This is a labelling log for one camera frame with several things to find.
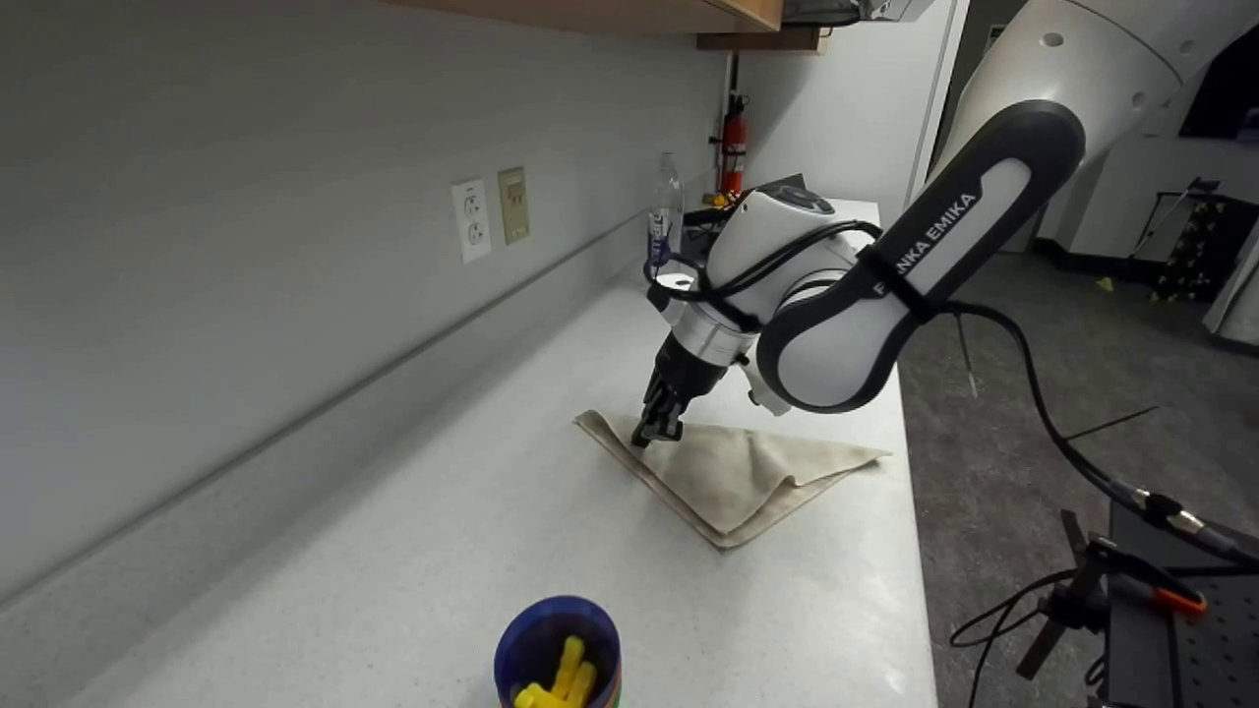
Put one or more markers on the blue cup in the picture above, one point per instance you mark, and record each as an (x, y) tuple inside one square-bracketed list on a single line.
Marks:
[(534, 648)]

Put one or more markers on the black clamp tripod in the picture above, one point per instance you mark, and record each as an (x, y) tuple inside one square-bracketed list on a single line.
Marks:
[(1077, 599)]

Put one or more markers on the wooden wall cabinet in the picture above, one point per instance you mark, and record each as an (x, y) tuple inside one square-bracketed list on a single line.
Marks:
[(684, 17)]

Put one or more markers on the white power outlet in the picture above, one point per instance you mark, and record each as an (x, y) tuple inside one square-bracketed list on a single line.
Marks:
[(475, 222)]

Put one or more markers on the beige wall switch plate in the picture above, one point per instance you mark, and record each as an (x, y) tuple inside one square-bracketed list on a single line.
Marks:
[(514, 203)]

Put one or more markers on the yellow pieces in cup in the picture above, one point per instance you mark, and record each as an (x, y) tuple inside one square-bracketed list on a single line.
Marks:
[(572, 683)]

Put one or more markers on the red fire extinguisher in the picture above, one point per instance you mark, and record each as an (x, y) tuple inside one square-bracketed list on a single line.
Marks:
[(732, 135)]

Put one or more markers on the clear plastic water bottle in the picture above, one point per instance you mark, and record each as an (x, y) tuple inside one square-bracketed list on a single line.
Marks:
[(663, 222)]

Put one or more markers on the black stand table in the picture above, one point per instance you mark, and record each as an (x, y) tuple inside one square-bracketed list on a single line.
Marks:
[(1158, 659)]

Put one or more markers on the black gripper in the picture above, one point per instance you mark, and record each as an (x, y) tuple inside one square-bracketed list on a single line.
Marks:
[(680, 379)]

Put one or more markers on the white cloth towel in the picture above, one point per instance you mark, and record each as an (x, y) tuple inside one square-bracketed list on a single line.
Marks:
[(730, 486)]

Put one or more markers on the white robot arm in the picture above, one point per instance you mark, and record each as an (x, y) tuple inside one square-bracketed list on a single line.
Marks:
[(811, 309)]

